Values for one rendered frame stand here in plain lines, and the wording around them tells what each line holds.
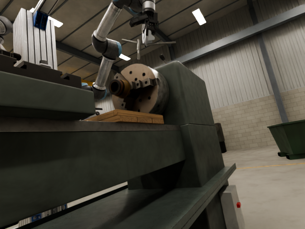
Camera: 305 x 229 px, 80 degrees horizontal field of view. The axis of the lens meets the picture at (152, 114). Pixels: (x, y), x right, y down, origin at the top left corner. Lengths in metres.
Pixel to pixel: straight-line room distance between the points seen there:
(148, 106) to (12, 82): 0.67
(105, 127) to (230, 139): 10.49
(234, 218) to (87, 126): 1.04
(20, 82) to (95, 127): 0.22
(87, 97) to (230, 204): 1.06
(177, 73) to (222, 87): 10.23
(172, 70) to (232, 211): 0.90
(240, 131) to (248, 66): 3.47
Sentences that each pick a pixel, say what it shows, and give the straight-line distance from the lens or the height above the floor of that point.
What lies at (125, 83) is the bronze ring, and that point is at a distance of 0.90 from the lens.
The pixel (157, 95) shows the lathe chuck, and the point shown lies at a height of 1.02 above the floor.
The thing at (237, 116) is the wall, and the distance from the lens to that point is 10.88.
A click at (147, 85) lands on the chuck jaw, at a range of 0.91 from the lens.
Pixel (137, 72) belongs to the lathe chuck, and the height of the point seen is 1.17.
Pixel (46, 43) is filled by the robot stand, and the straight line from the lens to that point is 1.89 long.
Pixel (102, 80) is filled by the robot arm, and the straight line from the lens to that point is 1.61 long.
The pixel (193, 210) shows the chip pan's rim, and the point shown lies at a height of 0.55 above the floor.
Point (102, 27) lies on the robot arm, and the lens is 1.38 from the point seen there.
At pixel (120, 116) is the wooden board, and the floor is 0.88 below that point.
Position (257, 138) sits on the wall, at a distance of 10.79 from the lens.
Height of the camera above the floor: 0.76
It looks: 10 degrees up
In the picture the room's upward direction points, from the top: 9 degrees counter-clockwise
